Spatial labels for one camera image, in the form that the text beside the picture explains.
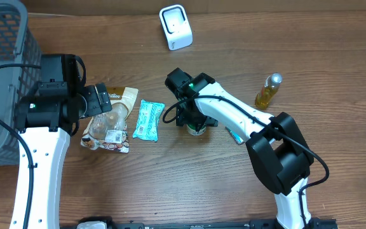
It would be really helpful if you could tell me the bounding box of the green lidded jar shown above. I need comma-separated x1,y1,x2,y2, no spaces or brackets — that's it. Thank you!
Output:
187,124,206,136

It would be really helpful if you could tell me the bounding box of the brown Pantree snack pouch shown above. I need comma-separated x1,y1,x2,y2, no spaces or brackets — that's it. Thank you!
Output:
80,87,139,153

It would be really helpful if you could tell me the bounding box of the small teal white packet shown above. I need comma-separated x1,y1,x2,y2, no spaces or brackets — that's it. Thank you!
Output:
226,127,244,145

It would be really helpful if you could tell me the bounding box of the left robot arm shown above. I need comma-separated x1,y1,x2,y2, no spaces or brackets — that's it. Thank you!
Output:
10,77,111,228

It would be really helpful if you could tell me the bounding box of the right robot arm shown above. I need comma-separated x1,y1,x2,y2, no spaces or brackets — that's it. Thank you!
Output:
165,68,314,228

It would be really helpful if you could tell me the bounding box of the white barcode scanner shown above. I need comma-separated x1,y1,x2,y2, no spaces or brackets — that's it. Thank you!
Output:
159,4,193,51

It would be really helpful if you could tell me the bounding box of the grey plastic mesh basket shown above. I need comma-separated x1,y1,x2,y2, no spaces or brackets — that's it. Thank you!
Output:
0,0,42,166

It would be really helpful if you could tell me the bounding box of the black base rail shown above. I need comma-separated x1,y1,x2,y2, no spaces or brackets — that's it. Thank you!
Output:
58,216,339,229

